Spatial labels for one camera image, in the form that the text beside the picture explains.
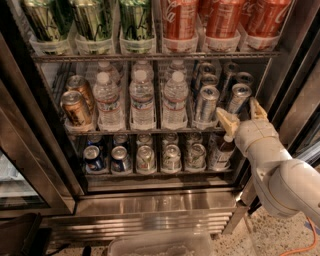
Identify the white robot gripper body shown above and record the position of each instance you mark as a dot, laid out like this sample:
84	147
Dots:
256	134

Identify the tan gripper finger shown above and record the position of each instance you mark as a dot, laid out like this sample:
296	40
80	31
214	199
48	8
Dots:
230	122
257	112

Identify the redbull can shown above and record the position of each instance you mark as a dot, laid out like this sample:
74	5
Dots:
245	78
240	94
206	103
204	80
201	68
230	69

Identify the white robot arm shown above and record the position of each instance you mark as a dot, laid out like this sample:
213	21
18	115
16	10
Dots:
285	185

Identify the front right sprite can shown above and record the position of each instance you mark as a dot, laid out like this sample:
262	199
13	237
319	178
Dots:
196	158

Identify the sprite can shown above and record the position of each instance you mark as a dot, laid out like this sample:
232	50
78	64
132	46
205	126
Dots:
171	161
145	160
196	158

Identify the front middle sprite can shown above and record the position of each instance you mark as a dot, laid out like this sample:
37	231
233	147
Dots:
171	161

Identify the front left sprite can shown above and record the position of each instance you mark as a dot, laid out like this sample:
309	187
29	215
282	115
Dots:
145	160

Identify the right coca-cola can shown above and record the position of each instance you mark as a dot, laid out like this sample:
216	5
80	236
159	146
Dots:
263	26

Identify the coca-cola can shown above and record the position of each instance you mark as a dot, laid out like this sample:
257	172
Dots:
263	26
178	22
221	33

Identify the middle coca-cola can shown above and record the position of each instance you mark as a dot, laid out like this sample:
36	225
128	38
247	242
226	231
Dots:
221	33

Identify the left coca-cola can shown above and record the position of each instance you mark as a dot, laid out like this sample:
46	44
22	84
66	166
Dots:
178	22

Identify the front right pepsi can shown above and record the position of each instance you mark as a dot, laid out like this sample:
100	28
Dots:
120	160

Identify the pepsi can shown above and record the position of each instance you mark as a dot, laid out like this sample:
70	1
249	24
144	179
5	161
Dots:
93	158
120	160

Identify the stainless steel fridge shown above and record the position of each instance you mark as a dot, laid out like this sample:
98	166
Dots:
79	207

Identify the right green can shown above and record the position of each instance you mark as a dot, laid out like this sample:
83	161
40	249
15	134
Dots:
137	26

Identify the green can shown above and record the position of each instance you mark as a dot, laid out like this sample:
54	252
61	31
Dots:
50	21
94	23
137	26

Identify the front left pepsi can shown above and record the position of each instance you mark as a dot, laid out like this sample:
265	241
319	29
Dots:
93	158

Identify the rear gold can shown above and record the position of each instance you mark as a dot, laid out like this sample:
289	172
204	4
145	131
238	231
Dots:
80	84

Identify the gold can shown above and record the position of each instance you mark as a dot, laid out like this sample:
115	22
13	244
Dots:
80	84
75	108

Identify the front gold can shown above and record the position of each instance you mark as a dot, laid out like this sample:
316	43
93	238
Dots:
75	108

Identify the middle green can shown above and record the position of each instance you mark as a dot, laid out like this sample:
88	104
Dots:
94	23

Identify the left green can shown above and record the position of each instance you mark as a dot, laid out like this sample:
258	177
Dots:
50	21

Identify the brown drink bottle white cap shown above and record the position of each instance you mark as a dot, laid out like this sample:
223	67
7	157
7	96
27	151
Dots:
221	150

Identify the front right water bottle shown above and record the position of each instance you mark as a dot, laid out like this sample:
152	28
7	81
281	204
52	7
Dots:
175	94

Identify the water bottle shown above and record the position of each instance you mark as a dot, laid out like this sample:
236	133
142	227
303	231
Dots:
175	65
175	94
142	101
107	97
143	65
107	72

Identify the rear right water bottle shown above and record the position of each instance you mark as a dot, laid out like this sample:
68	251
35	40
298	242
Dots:
175	65

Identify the front middle water bottle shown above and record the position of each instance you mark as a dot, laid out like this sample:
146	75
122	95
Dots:
142	101

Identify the rear middle water bottle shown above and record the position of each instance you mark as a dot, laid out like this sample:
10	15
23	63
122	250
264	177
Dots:
143	65

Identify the front left water bottle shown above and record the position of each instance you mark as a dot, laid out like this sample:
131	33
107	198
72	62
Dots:
107	97

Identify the clear plastic bin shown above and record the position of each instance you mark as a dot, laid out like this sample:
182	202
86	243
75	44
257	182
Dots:
163	243

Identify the rear left water bottle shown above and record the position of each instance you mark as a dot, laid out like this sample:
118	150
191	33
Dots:
107	72

